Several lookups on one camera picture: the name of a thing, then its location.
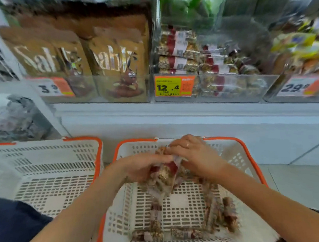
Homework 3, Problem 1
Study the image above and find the person's left hand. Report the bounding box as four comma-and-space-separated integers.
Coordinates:
111, 149, 175, 188

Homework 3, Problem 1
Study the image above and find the person's right hand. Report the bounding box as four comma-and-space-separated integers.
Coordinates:
165, 132, 229, 182

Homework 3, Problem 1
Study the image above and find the bunch of red-band nut bars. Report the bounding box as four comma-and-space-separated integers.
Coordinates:
139, 144, 199, 205

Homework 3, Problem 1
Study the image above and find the person's left forearm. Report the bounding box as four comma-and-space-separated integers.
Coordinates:
28, 157, 129, 242

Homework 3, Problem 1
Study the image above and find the person's right forearm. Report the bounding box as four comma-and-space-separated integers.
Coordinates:
210, 162, 319, 242

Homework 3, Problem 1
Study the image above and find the white basket with orange rim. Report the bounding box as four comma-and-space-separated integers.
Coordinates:
0, 129, 104, 223
97, 126, 288, 242

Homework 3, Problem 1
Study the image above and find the yellow and orange price tag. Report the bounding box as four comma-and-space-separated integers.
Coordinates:
152, 72, 196, 100

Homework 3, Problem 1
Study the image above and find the red-band nut bar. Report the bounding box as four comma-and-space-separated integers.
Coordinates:
148, 201, 167, 242
219, 196, 243, 233
198, 182, 222, 234
130, 229, 153, 242
170, 227, 207, 241

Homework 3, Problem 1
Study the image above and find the stack of wrapped nut bars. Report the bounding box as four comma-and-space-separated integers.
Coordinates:
154, 25, 268, 102

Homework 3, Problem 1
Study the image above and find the brown cookie bag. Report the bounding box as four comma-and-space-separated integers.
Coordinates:
0, 25, 102, 101
76, 25, 154, 105
15, 3, 153, 47

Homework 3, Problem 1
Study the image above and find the white and orange price tag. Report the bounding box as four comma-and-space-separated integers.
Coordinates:
28, 75, 77, 100
276, 70, 319, 101

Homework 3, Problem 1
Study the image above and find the pile of green packets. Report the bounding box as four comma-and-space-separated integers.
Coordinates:
158, 0, 224, 34

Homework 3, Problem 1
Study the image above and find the pile of dark wrapped snacks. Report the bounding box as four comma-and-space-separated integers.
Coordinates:
0, 94, 57, 144

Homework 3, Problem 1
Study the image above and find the pile of yellow snack packets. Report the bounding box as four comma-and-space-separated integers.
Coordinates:
268, 11, 319, 79

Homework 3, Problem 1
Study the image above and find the person's dark blue clothing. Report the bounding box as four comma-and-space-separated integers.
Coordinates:
0, 197, 55, 242

